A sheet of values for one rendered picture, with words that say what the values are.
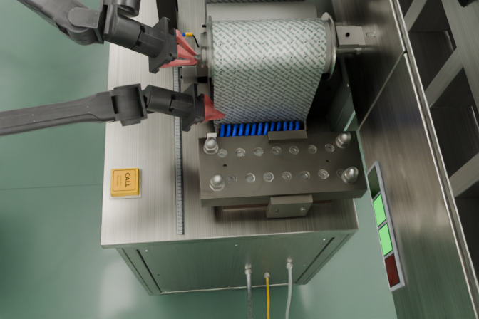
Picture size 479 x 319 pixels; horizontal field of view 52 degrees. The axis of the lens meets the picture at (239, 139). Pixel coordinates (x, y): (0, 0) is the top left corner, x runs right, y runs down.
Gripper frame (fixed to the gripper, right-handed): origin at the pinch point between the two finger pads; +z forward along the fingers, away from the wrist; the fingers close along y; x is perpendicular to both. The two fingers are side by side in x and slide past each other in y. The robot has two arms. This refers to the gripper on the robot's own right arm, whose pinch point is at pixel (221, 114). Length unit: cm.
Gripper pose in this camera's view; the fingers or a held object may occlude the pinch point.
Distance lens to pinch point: 120.7
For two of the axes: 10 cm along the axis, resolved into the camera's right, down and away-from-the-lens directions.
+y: 0.8, 9.0, -4.4
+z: 8.4, 1.8, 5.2
